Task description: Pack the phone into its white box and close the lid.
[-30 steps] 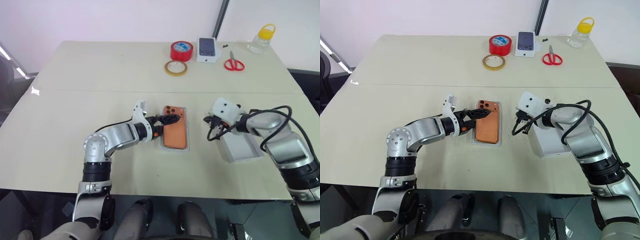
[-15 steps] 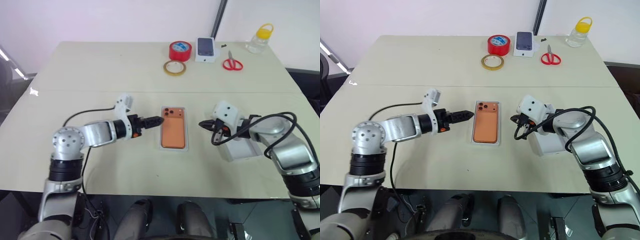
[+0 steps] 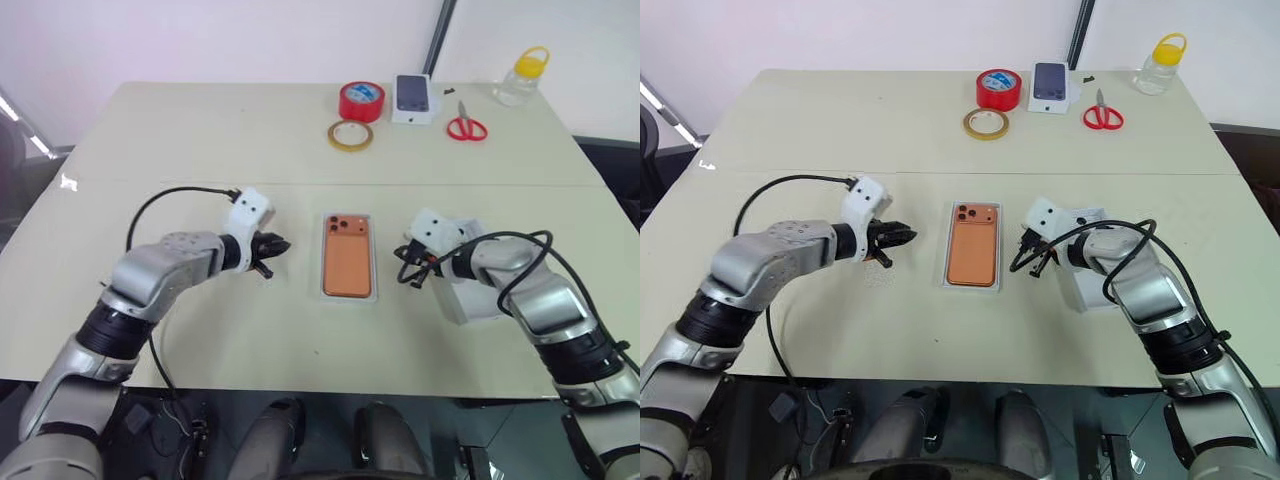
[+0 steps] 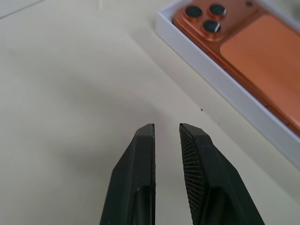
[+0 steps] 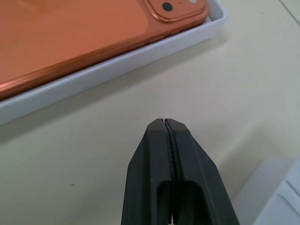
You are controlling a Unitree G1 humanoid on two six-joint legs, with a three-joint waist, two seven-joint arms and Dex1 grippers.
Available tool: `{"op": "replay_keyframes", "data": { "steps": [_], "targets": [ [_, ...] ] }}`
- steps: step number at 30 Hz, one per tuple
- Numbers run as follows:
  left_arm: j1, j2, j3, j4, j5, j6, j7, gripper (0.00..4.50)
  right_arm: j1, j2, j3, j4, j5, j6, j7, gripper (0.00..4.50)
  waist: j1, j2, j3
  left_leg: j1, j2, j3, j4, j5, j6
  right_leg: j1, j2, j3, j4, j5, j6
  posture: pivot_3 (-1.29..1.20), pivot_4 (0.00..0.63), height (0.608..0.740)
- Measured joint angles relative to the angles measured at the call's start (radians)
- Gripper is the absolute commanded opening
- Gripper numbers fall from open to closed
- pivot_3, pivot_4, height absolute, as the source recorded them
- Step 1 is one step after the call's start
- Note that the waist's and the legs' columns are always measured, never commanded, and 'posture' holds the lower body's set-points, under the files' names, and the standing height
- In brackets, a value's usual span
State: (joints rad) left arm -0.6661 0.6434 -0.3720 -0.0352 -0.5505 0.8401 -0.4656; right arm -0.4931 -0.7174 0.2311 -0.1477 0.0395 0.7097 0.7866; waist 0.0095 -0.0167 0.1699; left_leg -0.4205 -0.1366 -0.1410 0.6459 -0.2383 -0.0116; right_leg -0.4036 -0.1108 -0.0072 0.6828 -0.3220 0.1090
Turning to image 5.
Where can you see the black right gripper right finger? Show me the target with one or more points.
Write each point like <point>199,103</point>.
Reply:
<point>199,173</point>

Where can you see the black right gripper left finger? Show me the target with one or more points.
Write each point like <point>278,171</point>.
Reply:
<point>145,168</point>

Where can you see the white phone box lid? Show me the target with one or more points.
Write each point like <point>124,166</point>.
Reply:
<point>274,194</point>

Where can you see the white phone box base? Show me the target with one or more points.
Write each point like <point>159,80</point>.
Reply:
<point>131,61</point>

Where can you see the orange smartphone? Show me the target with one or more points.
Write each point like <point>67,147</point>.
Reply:
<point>70,39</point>

